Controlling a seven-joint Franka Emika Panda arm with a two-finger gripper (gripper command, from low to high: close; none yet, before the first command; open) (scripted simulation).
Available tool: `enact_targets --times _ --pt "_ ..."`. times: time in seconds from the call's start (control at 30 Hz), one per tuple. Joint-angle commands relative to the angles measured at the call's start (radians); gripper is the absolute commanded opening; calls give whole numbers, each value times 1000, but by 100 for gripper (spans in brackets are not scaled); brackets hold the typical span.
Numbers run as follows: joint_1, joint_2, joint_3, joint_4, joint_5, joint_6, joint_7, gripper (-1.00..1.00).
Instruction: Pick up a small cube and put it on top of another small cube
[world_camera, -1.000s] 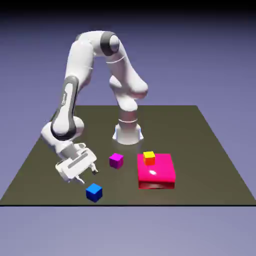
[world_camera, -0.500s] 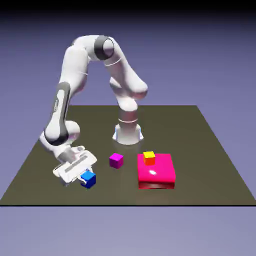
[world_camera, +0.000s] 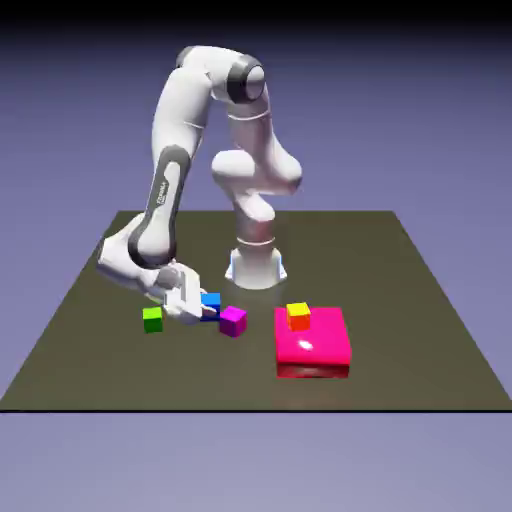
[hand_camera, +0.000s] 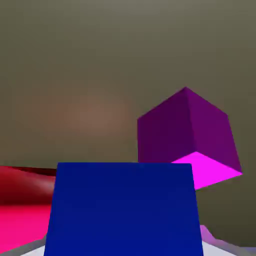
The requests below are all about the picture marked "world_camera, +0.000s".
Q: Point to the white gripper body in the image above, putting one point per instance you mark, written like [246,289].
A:
[187,298]

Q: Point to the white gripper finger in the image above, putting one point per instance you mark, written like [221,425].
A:
[208,308]

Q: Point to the small blue cube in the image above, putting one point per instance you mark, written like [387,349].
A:
[212,300]

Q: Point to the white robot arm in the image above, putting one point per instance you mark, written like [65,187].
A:
[172,120]

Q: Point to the small magenta cube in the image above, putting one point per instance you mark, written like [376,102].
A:
[232,321]

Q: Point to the small green cube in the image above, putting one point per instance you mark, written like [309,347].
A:
[152,318]

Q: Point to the small orange cube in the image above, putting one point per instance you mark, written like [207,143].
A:
[298,316]

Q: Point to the large pink box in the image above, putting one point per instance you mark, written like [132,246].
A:
[312,340]

